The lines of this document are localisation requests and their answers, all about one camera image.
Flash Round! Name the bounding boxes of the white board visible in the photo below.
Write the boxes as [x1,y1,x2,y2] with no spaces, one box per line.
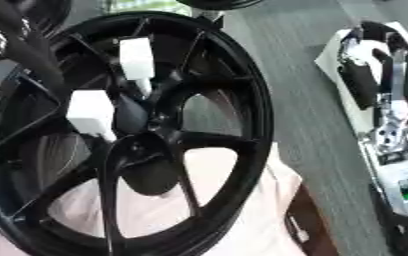
[312,21,408,137]

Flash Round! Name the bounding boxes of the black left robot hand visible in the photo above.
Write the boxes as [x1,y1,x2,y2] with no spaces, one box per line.
[0,0,75,105]

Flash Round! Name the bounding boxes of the black spoked wheel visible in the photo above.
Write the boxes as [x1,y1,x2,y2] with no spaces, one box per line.
[0,11,276,256]

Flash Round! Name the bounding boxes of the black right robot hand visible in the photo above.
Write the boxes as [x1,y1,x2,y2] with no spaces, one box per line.
[335,21,408,125]

